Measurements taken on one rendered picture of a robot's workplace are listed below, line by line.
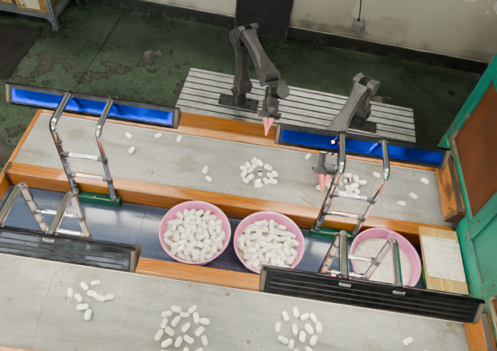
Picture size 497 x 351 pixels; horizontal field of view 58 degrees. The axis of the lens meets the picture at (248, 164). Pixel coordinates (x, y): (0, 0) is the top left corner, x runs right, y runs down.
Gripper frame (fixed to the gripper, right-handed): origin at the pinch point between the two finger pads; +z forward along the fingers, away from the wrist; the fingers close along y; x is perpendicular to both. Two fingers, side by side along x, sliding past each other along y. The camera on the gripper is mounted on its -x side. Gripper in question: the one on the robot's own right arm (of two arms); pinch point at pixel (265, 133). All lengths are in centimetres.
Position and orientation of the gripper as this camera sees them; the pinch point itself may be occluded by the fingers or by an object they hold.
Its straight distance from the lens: 190.4
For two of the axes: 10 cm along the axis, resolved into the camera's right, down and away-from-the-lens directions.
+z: -1.5, 9.9, 0.3
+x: 0.0, -0.3, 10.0
